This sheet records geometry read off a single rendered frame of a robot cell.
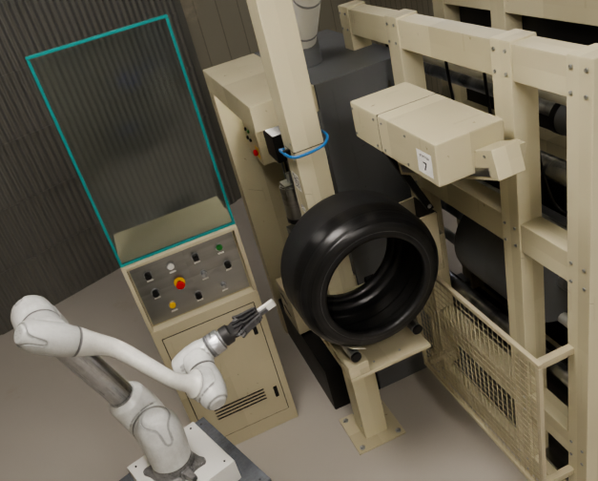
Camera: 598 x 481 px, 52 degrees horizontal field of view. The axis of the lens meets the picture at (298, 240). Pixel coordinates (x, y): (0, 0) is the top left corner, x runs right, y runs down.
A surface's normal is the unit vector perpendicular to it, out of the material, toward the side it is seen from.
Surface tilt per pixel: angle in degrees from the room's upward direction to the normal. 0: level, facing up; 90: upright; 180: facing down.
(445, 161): 90
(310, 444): 0
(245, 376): 90
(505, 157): 72
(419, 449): 0
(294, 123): 90
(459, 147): 90
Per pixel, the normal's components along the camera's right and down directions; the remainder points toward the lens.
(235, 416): 0.35, 0.41
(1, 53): 0.63, 0.26
